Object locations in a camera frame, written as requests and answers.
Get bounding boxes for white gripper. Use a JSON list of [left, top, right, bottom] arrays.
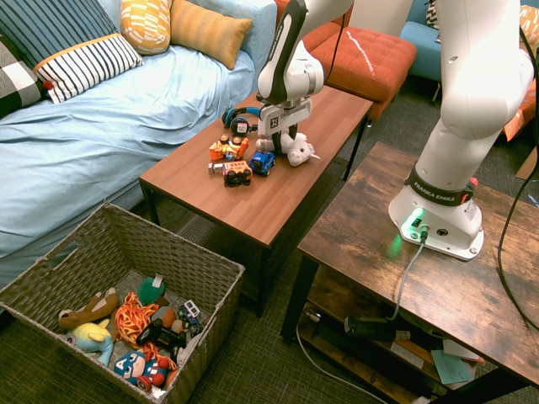
[[257, 98, 313, 155]]

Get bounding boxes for white stuffed unicorn toy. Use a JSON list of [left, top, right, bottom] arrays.
[[255, 128, 321, 168]]

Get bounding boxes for blue toy police car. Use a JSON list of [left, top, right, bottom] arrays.
[[248, 149, 277, 178]]

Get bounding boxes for orange toy bulldozer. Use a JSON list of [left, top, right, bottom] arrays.
[[209, 132, 250, 162]]

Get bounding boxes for orange toy fire truck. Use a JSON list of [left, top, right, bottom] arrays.
[[206, 160, 254, 189]]

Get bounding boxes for woven grey storage basket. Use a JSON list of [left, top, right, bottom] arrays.
[[0, 202, 247, 404]]

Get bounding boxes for blue white toy truck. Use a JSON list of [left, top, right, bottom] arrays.
[[176, 299, 204, 338]]

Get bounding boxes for black and blue headphones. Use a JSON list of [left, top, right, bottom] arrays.
[[221, 105, 262, 137]]

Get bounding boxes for reddish wooden coffee table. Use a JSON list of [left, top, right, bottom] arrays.
[[138, 83, 374, 319]]

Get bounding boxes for orange tufted ottoman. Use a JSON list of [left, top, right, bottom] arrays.
[[302, 16, 419, 122]]

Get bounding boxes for mustard rectangular pillow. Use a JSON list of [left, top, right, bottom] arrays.
[[169, 0, 254, 71]]

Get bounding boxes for rustic dark wooden table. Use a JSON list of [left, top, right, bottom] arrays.
[[280, 141, 539, 404]]

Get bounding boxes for blue armchair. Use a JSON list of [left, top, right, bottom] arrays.
[[398, 0, 444, 82]]

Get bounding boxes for yellow patterned pillow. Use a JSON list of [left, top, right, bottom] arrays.
[[120, 0, 174, 57]]

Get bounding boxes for light blue sofa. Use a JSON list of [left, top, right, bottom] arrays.
[[0, 0, 280, 291]]

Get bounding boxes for green round plush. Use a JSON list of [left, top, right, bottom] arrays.
[[137, 274, 167, 306]]

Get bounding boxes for black power adapter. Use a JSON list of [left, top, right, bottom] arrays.
[[343, 314, 412, 343]]

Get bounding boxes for white navy striped pillow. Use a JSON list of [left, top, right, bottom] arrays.
[[32, 33, 145, 105]]

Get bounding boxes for grey and orange knit plush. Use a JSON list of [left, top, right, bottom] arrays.
[[150, 305, 186, 334]]

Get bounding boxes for black game controller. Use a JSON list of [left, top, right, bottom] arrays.
[[135, 317, 189, 351]]

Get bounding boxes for light grey plush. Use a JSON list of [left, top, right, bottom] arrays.
[[175, 332, 204, 368]]

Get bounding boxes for orange flame pattern plush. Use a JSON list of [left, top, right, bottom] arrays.
[[110, 291, 162, 351]]

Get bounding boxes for dark blue striped pillow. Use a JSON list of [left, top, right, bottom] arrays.
[[0, 0, 120, 72]]

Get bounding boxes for brown dog plush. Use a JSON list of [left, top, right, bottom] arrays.
[[57, 288, 120, 332]]

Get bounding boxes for black white checked pillow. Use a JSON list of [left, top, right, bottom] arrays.
[[0, 38, 48, 120]]

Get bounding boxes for Captain America plush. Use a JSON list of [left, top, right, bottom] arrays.
[[114, 348, 179, 393]]

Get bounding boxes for white paper sheet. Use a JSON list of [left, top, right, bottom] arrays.
[[440, 338, 482, 364]]

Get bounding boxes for yellow and blue plush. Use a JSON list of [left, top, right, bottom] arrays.
[[64, 318, 115, 368]]

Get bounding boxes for teal paper sheet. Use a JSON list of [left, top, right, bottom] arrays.
[[430, 348, 473, 385]]

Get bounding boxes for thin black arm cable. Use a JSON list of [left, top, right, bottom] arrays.
[[326, 0, 351, 88]]

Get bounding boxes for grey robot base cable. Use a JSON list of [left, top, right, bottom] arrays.
[[386, 225, 430, 322]]

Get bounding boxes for white floor cable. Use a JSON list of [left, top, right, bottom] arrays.
[[294, 309, 391, 404]]

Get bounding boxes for long black cable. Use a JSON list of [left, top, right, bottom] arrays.
[[496, 24, 539, 333]]

